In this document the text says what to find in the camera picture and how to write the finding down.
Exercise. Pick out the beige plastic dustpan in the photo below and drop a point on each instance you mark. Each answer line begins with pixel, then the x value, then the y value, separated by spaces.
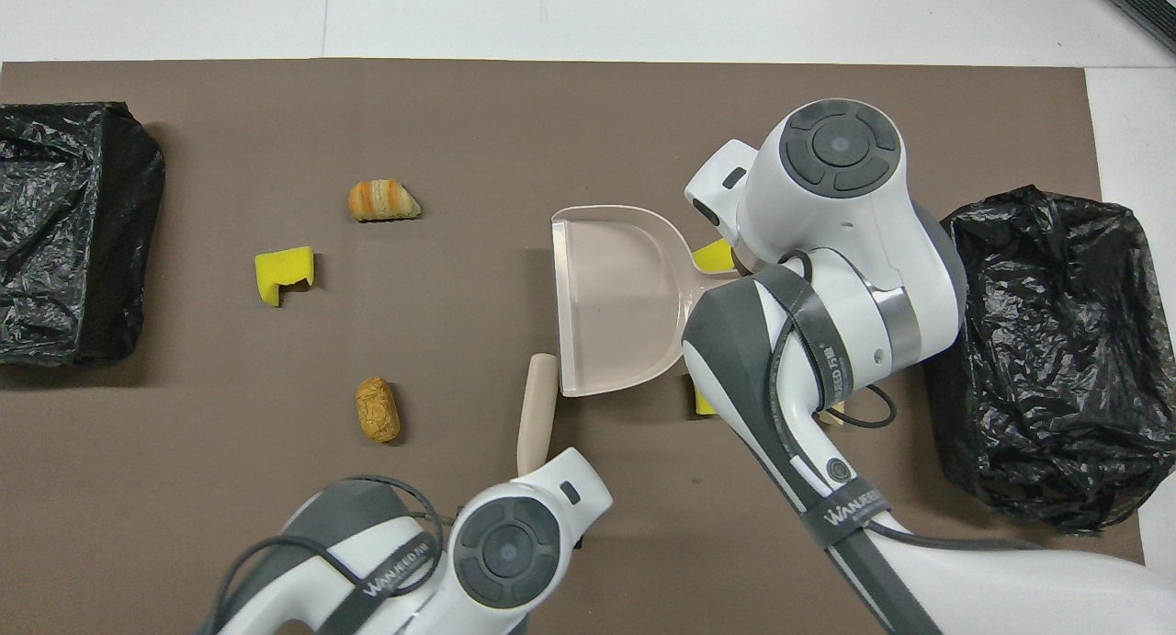
pixel 616 304

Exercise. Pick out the beige hand brush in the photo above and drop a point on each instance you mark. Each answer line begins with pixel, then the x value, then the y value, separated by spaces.
pixel 536 405

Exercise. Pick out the wedge yellow sponge piece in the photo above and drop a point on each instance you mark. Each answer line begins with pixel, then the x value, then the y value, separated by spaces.
pixel 712 256

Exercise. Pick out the small yellow sponge piece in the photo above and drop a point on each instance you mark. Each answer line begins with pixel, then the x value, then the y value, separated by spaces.
pixel 703 403

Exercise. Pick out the orange striped bread roll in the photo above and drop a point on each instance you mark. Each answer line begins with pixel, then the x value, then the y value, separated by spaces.
pixel 381 200

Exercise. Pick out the brown oval bread roll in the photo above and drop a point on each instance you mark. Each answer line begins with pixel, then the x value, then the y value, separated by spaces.
pixel 378 410

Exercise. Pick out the L-shaped yellow sponge piece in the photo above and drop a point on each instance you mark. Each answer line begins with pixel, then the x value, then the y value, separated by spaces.
pixel 276 272

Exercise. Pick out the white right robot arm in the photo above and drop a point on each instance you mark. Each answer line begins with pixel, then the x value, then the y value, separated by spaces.
pixel 845 212

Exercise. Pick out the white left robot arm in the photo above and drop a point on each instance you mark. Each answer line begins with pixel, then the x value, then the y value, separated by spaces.
pixel 505 552

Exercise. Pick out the black bag lined bin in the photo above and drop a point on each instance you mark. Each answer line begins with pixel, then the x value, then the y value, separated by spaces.
pixel 46 203
pixel 1057 359

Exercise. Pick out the brown table mat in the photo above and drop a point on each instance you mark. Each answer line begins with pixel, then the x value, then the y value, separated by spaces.
pixel 276 111

